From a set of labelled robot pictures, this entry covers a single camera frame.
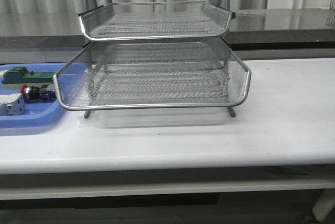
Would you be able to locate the dark stone counter ledge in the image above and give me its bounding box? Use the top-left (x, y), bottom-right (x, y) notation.
top-left (1, 8), bottom-right (334, 50)

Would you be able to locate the blue plastic tray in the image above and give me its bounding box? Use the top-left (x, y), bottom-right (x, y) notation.
top-left (1, 62), bottom-right (65, 136)

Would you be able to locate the red emergency stop button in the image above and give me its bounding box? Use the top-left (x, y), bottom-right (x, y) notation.
top-left (20, 84), bottom-right (57, 103)

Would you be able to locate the white circuit breaker block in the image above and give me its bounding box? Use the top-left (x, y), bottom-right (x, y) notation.
top-left (1, 93), bottom-right (25, 116)

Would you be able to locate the green beige switch block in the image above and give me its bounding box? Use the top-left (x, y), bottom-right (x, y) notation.
top-left (1, 66), bottom-right (54, 90)

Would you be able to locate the white table leg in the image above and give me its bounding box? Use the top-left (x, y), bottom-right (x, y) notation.
top-left (312, 188), bottom-right (335, 222)

